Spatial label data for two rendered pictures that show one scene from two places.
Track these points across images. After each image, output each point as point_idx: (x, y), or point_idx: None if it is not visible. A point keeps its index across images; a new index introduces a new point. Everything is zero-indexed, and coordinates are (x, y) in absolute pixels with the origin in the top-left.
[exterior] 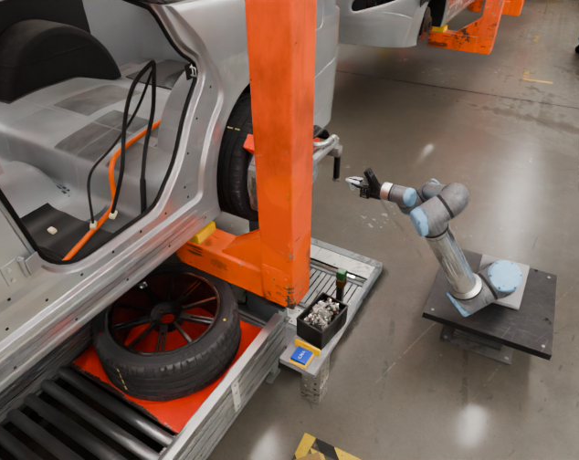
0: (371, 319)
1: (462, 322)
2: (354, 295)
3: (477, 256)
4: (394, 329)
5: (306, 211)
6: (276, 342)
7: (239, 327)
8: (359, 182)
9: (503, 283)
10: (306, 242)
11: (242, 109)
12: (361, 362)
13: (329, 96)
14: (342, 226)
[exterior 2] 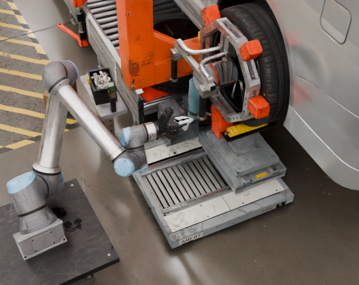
0: (129, 203)
1: None
2: (156, 199)
3: (83, 266)
4: (107, 211)
5: (123, 20)
6: (133, 101)
7: None
8: (175, 119)
9: (18, 176)
10: (125, 44)
11: (251, 5)
12: (102, 173)
13: (337, 147)
14: (264, 265)
